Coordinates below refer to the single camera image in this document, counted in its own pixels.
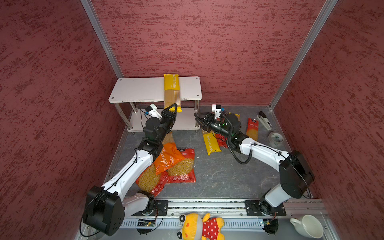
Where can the red macaroni bag right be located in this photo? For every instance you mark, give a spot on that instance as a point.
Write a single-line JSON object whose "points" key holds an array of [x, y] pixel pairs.
{"points": [[183, 172]]}

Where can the yellow plush toy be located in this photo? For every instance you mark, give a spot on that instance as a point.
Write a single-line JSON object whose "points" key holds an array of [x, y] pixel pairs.
{"points": [[197, 228]]}

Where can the white two-tier shelf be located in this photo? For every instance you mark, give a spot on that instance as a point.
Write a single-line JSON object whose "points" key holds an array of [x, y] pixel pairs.
{"points": [[128, 92]]}

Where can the red macaroni bag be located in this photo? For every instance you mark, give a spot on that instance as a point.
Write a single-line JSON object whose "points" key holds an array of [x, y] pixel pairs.
{"points": [[152, 183], [183, 172]]}

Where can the red spaghetti pack middle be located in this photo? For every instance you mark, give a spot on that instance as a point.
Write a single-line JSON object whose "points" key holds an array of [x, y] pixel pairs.
{"points": [[222, 141]]}

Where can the grey tape roll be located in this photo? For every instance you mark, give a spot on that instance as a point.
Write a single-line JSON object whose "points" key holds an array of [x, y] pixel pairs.
{"points": [[276, 139]]}

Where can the red spaghetti pack right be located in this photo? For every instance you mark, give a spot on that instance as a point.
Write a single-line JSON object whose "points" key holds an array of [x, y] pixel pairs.
{"points": [[253, 129]]}

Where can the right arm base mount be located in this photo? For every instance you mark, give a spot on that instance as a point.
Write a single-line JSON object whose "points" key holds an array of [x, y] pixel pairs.
{"points": [[256, 208]]}

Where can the red macaroni bag left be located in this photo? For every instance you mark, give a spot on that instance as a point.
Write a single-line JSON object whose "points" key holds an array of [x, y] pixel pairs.
{"points": [[152, 183]]}

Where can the red spaghetti pack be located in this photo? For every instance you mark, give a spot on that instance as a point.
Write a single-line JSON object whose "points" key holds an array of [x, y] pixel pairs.
{"points": [[222, 141], [253, 129]]}

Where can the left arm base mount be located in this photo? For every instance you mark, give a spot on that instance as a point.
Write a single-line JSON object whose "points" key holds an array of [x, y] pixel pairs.
{"points": [[156, 207]]}

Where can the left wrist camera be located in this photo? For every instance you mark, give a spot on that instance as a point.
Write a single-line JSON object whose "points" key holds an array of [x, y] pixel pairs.
{"points": [[152, 110]]}

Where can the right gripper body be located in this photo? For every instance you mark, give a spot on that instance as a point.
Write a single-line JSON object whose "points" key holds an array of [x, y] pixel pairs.
{"points": [[218, 125]]}

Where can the orange pasta bag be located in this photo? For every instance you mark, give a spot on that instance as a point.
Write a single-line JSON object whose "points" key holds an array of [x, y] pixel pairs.
{"points": [[169, 155]]}

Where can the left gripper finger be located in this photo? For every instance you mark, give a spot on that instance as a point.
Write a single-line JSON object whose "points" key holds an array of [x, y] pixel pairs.
{"points": [[171, 108], [175, 110]]}

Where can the white black stapler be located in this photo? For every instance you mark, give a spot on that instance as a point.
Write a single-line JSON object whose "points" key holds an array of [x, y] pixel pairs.
{"points": [[264, 120]]}

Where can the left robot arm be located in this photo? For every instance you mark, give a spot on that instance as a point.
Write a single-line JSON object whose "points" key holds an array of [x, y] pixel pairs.
{"points": [[104, 208]]}

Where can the white ceramic cup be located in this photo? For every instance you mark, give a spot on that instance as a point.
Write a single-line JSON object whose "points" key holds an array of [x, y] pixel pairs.
{"points": [[308, 226]]}

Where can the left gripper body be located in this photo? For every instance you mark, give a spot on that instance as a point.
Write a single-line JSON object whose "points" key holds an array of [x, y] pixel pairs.
{"points": [[166, 121]]}

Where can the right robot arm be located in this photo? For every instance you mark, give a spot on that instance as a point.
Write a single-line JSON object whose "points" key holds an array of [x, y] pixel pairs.
{"points": [[295, 173]]}

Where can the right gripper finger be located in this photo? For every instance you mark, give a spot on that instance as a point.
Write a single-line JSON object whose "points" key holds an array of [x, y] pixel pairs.
{"points": [[203, 116], [204, 124]]}

